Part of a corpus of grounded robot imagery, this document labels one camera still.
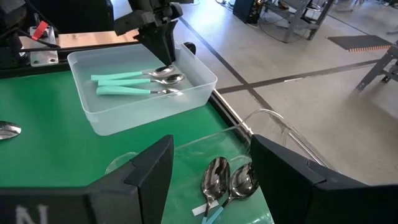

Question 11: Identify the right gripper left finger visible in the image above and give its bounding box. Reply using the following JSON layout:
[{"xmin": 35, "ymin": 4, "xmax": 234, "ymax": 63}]
[{"xmin": 0, "ymin": 134, "xmax": 175, "ymax": 224}]

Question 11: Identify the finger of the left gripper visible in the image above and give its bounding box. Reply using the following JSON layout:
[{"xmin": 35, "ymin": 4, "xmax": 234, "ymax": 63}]
[
  {"xmin": 169, "ymin": 20, "xmax": 179, "ymax": 65},
  {"xmin": 138, "ymin": 22, "xmax": 172, "ymax": 65}
]

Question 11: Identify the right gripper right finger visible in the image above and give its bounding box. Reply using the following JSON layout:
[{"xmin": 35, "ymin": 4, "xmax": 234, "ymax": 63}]
[{"xmin": 250, "ymin": 134, "xmax": 398, "ymax": 224}]

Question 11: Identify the green table mat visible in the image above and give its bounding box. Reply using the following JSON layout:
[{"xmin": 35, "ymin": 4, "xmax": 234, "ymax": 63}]
[{"xmin": 0, "ymin": 70, "xmax": 274, "ymax": 224}]

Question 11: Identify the translucent white plastic bin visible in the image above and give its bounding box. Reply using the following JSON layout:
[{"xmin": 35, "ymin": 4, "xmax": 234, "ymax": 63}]
[{"xmin": 67, "ymin": 42, "xmax": 218, "ymax": 137}]

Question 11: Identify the dark blue cabinet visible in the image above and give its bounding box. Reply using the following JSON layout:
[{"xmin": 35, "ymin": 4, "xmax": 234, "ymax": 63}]
[{"xmin": 232, "ymin": 0, "xmax": 259, "ymax": 25}]

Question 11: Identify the clear plastic bin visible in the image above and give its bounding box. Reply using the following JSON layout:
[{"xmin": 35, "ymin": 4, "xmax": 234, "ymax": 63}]
[{"xmin": 104, "ymin": 108, "xmax": 336, "ymax": 224}]

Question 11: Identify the red tag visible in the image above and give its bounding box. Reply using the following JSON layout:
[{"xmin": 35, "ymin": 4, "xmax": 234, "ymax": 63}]
[{"xmin": 30, "ymin": 20, "xmax": 50, "ymax": 41}]

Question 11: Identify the black floor mat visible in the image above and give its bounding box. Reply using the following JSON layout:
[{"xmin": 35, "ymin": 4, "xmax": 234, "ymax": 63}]
[{"xmin": 326, "ymin": 34, "xmax": 393, "ymax": 53}]

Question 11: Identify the silver mounting bracket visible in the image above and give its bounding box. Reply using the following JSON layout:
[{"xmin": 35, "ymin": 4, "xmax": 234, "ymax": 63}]
[{"xmin": 29, "ymin": 26, "xmax": 60, "ymax": 68}]

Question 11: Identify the grey metal table frame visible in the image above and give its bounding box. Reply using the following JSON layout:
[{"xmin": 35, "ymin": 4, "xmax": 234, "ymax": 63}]
[
  {"xmin": 264, "ymin": 0, "xmax": 335, "ymax": 44},
  {"xmin": 353, "ymin": 42, "xmax": 398, "ymax": 94}
]

